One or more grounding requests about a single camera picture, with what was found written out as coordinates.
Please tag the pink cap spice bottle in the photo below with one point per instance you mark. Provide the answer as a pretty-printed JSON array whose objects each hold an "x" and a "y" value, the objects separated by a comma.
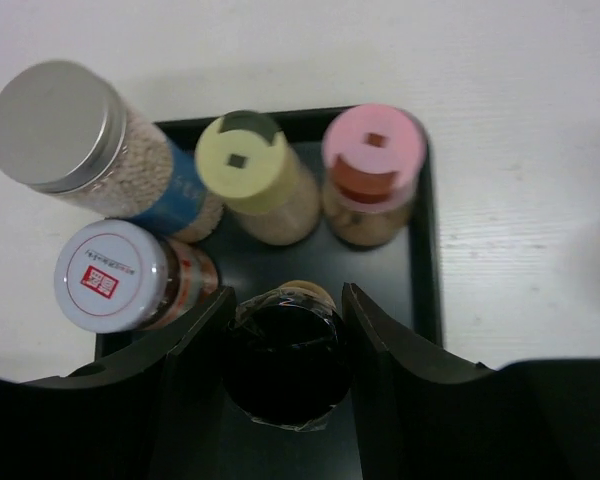
[{"x": 372, "y": 156}]

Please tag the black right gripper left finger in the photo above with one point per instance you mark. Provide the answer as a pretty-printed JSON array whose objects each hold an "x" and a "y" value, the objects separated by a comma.
[{"x": 152, "y": 410}]

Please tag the dark sauce jar white lid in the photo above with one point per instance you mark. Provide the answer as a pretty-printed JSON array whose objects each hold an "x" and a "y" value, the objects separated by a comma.
[{"x": 113, "y": 276}]

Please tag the small dark spice bottle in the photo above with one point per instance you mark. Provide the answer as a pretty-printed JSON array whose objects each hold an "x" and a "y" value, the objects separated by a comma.
[{"x": 284, "y": 360}]

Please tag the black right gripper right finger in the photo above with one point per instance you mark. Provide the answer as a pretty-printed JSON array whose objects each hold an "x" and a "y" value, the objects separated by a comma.
[{"x": 422, "y": 412}]

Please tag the yellow cap spice bottle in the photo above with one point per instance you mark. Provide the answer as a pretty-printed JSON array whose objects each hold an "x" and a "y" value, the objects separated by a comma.
[{"x": 244, "y": 158}]

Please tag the tall jar silver lid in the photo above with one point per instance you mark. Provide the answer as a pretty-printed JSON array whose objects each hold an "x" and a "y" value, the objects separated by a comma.
[{"x": 67, "y": 133}]

